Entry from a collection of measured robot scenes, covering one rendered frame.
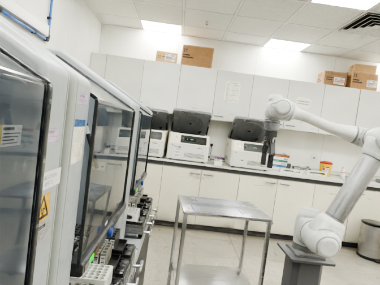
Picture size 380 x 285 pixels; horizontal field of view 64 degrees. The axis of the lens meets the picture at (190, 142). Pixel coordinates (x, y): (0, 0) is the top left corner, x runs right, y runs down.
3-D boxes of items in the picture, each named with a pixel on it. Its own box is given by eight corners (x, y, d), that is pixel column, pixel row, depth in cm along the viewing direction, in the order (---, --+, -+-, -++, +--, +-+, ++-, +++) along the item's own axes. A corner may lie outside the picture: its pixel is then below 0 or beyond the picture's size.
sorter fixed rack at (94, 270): (5, 290, 91) (7, 270, 91) (22, 273, 101) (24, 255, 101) (104, 300, 92) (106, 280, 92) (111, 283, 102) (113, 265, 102)
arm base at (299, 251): (310, 245, 196) (311, 237, 196) (326, 260, 174) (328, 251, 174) (282, 242, 195) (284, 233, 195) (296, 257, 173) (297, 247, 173)
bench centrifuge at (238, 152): (229, 167, 400) (236, 115, 396) (223, 161, 462) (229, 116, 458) (270, 172, 402) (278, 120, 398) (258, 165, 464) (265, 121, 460)
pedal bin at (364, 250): (367, 262, 368) (373, 225, 365) (349, 249, 406) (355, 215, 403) (391, 265, 369) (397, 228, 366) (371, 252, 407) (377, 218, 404)
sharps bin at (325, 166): (321, 176, 434) (323, 160, 433) (315, 173, 452) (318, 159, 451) (333, 177, 435) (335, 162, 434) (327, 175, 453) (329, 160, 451)
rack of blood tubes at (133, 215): (81, 217, 162) (82, 206, 161) (86, 212, 172) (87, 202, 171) (136, 224, 163) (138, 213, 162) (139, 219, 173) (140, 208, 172)
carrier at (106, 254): (106, 255, 118) (107, 241, 118) (111, 256, 118) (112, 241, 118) (98, 270, 106) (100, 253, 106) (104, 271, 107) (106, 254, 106)
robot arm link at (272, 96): (261, 119, 183) (265, 119, 170) (265, 94, 182) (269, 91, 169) (279, 121, 182) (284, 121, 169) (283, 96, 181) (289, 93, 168)
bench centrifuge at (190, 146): (165, 159, 396) (172, 106, 392) (167, 154, 458) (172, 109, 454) (207, 164, 399) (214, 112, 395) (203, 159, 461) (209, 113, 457)
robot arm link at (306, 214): (315, 240, 190) (320, 206, 189) (325, 251, 172) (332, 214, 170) (289, 236, 191) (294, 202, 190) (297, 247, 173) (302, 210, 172)
